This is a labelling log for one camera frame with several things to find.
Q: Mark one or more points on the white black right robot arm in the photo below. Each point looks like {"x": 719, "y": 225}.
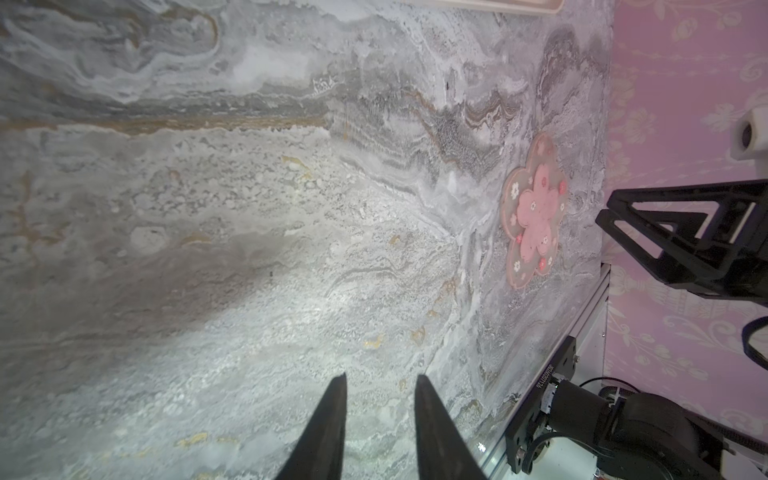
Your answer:
{"x": 642, "y": 435}

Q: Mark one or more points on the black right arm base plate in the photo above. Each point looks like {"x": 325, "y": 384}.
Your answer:
{"x": 528, "y": 419}

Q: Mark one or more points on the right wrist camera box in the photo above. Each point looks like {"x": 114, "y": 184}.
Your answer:
{"x": 749, "y": 135}

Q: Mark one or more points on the aluminium front rail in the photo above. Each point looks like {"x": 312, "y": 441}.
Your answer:
{"x": 588, "y": 330}

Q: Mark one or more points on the pink flower coaster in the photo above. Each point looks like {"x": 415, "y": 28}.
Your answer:
{"x": 532, "y": 207}

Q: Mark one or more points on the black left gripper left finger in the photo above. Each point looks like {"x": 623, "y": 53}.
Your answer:
{"x": 319, "y": 451}

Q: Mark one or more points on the cream rectangular tray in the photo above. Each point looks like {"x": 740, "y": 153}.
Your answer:
{"x": 521, "y": 7}

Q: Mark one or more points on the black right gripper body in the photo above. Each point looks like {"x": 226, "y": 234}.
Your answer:
{"x": 707, "y": 239}

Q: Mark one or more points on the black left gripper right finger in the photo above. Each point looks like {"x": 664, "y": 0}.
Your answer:
{"x": 441, "y": 451}

